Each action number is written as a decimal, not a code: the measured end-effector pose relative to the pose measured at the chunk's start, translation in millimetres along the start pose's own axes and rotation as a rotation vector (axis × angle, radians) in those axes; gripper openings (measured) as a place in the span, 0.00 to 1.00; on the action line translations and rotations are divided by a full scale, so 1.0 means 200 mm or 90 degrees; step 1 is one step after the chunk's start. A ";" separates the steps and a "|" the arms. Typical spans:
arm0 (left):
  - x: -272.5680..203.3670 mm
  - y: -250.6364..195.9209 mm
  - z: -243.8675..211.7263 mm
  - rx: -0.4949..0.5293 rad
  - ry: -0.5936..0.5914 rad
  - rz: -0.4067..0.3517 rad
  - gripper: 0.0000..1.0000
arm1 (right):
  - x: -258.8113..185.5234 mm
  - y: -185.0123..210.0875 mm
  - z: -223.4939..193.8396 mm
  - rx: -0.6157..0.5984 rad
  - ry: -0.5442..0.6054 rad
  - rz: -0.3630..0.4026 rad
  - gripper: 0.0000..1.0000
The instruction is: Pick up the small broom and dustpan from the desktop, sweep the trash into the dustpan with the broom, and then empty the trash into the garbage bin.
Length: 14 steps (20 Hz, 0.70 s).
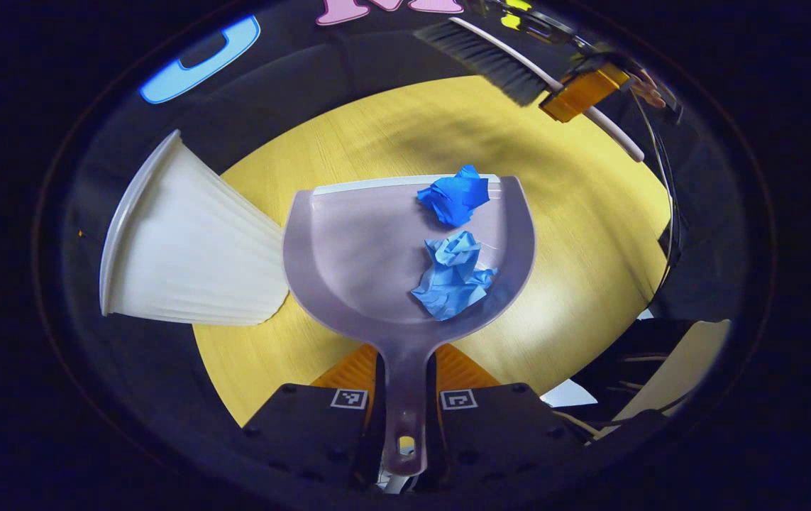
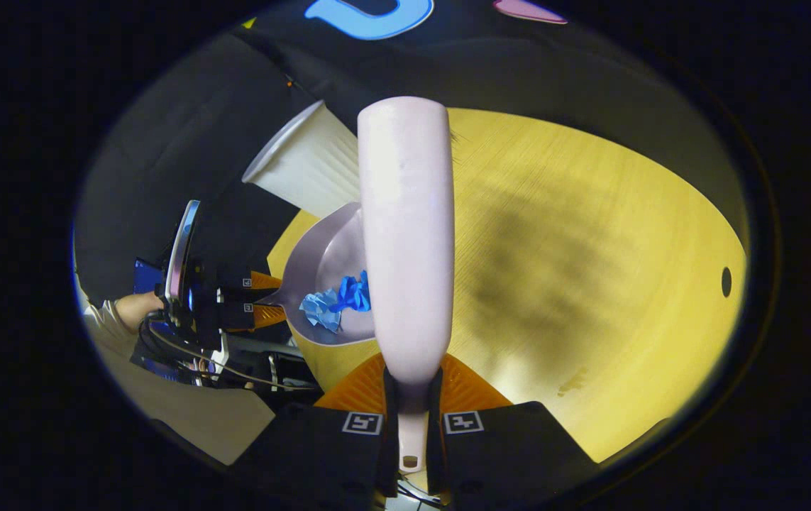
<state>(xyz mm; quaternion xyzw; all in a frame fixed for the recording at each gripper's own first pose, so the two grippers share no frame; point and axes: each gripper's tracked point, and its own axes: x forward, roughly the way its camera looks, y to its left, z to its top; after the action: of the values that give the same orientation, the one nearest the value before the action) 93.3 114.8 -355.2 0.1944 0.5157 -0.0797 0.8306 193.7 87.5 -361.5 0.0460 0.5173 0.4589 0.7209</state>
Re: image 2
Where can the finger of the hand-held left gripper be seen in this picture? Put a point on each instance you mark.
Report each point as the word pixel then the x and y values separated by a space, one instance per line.
pixel 235 280
pixel 235 316

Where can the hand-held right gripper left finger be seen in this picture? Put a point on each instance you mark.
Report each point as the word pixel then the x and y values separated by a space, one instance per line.
pixel 313 454

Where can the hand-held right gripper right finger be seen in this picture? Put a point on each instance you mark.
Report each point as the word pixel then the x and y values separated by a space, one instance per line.
pixel 511 454

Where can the small pink broom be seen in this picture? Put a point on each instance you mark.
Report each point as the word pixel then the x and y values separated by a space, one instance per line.
pixel 409 234

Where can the pink dustpan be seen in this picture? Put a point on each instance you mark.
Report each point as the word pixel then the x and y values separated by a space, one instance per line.
pixel 327 255

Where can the person's light top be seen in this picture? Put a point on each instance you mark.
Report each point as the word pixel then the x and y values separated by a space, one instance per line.
pixel 192 419

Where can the white ribbed garbage bin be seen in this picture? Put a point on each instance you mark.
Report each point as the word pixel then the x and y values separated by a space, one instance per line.
pixel 313 167

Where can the light blue paper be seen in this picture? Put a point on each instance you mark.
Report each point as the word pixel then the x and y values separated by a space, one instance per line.
pixel 320 309

